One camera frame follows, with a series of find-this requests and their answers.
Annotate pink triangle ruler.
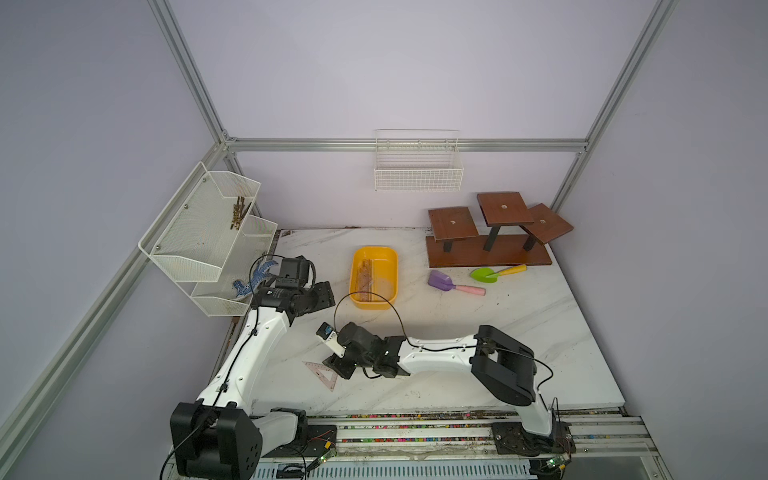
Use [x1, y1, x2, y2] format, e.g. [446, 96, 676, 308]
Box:
[305, 362, 338, 392]

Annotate pink stencil ruler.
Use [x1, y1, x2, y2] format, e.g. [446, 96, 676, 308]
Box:
[354, 259, 373, 303]

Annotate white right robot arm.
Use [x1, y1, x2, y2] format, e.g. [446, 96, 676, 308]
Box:
[316, 322, 555, 438]

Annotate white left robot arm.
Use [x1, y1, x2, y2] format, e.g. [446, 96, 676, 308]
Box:
[169, 281, 335, 479]

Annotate yellow plastic storage box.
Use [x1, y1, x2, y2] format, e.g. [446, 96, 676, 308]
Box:
[349, 246, 399, 310]

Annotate white mesh lower shelf basket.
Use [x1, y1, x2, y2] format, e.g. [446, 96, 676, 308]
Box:
[191, 215, 277, 317]

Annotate white mesh shelf basket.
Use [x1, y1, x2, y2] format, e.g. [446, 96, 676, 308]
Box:
[191, 215, 277, 317]
[138, 163, 260, 283]

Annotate brown items in basket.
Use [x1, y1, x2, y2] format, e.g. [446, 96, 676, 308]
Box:
[230, 196, 252, 230]

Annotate purple toy shovel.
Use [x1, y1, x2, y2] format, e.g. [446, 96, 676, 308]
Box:
[427, 270, 486, 296]

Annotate white mesh upper shelf basket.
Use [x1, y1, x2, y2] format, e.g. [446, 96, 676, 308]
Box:
[138, 163, 260, 283]

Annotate green toy shovel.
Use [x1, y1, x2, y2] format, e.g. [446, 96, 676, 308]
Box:
[470, 265, 527, 284]

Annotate brown wooden display stand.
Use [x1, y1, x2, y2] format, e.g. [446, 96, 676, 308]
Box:
[426, 192, 574, 269]

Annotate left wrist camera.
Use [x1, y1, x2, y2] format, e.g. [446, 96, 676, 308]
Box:
[275, 256, 316, 289]

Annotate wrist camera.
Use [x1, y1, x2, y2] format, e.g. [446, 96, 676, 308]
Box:
[275, 256, 316, 289]
[316, 322, 346, 358]

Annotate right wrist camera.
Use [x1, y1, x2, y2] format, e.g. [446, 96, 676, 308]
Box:
[316, 322, 346, 358]

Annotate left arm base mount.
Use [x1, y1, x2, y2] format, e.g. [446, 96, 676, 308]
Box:
[251, 408, 338, 458]

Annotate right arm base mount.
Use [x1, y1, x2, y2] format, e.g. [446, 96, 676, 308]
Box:
[491, 417, 576, 458]

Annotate white wire wall basket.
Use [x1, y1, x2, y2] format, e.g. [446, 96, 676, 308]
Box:
[374, 129, 464, 192]

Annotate aluminium rail base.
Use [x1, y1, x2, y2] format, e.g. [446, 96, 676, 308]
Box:
[250, 411, 672, 479]

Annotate aluminium frame post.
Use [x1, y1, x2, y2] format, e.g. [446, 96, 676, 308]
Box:
[146, 0, 265, 223]

